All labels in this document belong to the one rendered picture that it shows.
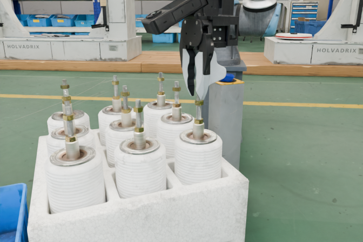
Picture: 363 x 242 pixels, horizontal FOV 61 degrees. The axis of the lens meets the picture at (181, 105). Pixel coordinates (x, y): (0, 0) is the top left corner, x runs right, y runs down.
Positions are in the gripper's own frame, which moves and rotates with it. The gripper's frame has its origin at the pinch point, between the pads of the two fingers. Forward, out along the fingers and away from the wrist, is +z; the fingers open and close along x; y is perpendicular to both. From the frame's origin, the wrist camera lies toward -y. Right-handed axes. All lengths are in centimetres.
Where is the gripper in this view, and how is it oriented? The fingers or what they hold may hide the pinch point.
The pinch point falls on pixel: (193, 91)
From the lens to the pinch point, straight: 58.6
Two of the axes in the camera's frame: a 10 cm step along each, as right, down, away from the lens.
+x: -4.9, -2.5, 8.4
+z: -0.1, 9.6, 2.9
